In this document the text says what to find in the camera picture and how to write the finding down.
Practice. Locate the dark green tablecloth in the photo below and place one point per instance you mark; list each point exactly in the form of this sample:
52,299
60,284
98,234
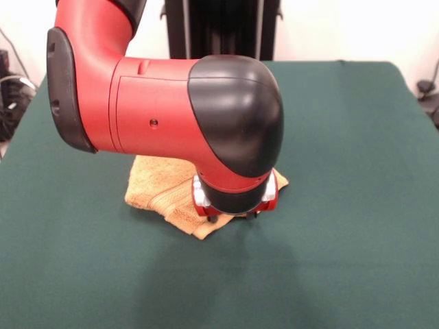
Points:
343,171

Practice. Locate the black equipment pile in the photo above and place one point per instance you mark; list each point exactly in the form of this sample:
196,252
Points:
10,113

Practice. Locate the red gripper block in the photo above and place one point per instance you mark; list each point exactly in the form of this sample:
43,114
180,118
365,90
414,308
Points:
202,207

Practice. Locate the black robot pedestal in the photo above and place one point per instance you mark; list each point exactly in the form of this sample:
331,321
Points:
223,31

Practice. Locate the orange terry towel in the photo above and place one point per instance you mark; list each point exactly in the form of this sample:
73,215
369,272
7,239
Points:
154,185

